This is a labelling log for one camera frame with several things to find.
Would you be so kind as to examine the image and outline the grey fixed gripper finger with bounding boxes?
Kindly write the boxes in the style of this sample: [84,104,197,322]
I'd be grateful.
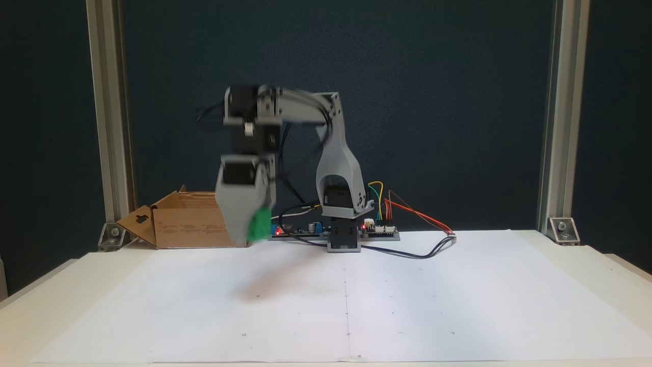
[216,188,266,246]

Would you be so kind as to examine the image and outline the green dice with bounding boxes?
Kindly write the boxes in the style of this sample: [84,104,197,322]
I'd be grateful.
[247,205,271,244]

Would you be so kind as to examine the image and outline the blue circuit board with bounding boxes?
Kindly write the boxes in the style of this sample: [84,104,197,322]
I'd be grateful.
[270,219,329,238]

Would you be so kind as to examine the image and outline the brown cardboard box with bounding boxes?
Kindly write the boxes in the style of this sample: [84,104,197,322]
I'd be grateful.
[116,185,250,250]

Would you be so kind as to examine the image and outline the circuit board with white connectors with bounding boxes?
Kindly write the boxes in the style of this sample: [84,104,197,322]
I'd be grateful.
[361,218,399,239]

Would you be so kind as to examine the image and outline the white paper sheet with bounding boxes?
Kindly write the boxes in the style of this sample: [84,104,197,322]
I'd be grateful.
[31,229,652,363]

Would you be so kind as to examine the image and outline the black servo cable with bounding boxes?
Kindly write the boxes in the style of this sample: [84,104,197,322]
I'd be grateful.
[275,121,324,217]
[196,102,227,124]

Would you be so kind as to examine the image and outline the yellow jumper wire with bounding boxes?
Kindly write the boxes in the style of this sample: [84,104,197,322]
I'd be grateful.
[367,180,385,221]

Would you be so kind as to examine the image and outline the grey board mount plate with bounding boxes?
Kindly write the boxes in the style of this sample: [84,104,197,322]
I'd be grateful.
[267,232,401,243]

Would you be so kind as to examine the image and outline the metal corner bracket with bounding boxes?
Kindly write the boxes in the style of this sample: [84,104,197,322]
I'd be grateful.
[548,217,581,246]
[98,221,128,252]

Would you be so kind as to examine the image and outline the aluminium frame post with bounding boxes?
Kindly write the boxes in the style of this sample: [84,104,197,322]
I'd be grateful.
[536,0,591,234]
[86,0,137,227]

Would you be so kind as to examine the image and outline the red orange wire bundle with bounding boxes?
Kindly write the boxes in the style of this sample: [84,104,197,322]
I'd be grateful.
[383,190,455,236]

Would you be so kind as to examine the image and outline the black cable with white connector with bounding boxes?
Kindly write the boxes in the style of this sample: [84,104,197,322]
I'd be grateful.
[283,232,457,260]

